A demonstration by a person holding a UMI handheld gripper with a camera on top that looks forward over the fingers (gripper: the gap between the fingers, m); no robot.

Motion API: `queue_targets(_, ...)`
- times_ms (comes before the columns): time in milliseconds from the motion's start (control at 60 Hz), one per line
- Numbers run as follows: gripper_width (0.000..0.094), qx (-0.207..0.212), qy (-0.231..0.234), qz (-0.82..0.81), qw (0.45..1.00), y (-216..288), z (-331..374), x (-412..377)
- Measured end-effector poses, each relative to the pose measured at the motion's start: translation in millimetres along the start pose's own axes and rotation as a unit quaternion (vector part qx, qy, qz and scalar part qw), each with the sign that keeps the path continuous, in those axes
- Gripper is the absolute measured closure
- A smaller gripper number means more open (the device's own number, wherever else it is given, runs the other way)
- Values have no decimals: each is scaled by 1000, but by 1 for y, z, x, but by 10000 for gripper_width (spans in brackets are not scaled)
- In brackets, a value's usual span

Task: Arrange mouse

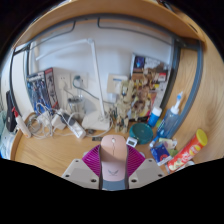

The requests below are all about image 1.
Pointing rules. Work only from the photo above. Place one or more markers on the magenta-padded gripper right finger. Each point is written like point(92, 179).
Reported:
point(148, 170)

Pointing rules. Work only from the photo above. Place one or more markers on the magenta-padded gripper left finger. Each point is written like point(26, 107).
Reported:
point(77, 170)

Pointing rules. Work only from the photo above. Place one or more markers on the pink computer mouse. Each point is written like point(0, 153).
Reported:
point(113, 156)

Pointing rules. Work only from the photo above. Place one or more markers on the blue tissue pack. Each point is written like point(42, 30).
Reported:
point(161, 154)

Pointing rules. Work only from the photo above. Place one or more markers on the small white desk clock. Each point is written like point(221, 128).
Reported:
point(131, 142)

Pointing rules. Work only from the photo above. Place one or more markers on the teal round bowl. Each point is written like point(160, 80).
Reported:
point(141, 133)

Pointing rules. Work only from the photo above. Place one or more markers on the black ruler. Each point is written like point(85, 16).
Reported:
point(97, 138)

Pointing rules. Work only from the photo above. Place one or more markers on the white power strip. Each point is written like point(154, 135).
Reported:
point(76, 128)

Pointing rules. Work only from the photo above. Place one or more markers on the red chip can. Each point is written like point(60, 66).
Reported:
point(188, 151)

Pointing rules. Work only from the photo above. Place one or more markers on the white charger block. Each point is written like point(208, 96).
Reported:
point(58, 122)
point(42, 119)

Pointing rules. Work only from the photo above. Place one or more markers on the white desk lamp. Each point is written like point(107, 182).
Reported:
point(95, 121)

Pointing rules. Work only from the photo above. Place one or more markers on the small blue white-capped container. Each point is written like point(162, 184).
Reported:
point(154, 117)

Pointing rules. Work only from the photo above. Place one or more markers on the blue spray bottle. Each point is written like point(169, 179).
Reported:
point(170, 121)

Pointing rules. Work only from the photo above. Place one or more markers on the wooden robot figure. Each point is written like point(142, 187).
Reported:
point(125, 106)

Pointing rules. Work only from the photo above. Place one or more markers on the light blue bed blanket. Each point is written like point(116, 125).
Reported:
point(6, 146)

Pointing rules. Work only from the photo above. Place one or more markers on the blue model kit box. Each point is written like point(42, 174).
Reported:
point(38, 90)

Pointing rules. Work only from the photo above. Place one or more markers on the printed model box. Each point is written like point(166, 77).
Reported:
point(150, 68)

